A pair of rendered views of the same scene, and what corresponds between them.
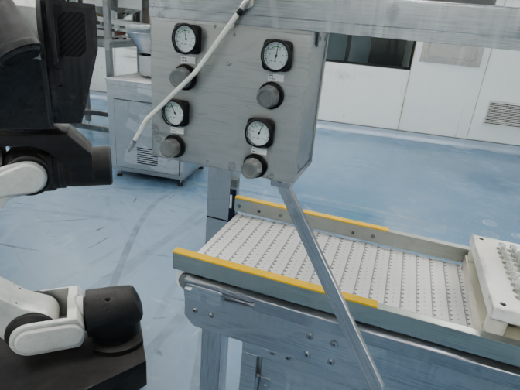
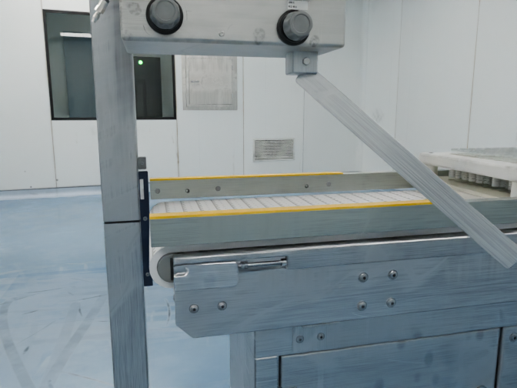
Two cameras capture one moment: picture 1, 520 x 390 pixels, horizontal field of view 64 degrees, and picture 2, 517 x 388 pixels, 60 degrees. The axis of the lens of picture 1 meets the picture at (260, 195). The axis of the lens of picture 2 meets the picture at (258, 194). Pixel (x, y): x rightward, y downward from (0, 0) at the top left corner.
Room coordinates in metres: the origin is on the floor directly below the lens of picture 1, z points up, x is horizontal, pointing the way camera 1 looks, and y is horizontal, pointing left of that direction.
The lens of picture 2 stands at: (0.15, 0.28, 0.95)
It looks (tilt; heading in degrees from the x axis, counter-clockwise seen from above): 10 degrees down; 329
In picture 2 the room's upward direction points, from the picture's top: straight up
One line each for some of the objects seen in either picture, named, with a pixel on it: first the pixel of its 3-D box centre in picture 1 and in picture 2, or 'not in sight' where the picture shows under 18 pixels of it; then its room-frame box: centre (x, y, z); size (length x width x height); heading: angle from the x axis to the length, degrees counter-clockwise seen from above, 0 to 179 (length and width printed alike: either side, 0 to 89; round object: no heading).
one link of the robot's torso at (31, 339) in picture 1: (49, 319); not in sight; (1.05, 0.63, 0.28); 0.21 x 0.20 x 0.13; 113
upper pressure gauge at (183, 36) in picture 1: (186, 39); not in sight; (0.56, 0.11, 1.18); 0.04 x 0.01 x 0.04; 72
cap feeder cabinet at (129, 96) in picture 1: (161, 127); not in sight; (3.25, 0.84, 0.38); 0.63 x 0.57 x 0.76; 79
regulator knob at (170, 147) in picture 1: (170, 143); (165, 6); (0.56, 0.13, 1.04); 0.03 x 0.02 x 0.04; 72
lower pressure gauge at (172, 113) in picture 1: (175, 112); not in sight; (0.56, 0.13, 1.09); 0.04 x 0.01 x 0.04; 72
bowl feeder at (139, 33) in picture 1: (159, 52); not in sight; (3.31, 0.87, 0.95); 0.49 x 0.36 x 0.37; 79
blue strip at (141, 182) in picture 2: (230, 228); (145, 229); (0.88, 0.06, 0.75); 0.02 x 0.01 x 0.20; 72
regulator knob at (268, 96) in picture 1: (268, 92); not in sight; (0.51, 0.00, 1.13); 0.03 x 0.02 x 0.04; 72
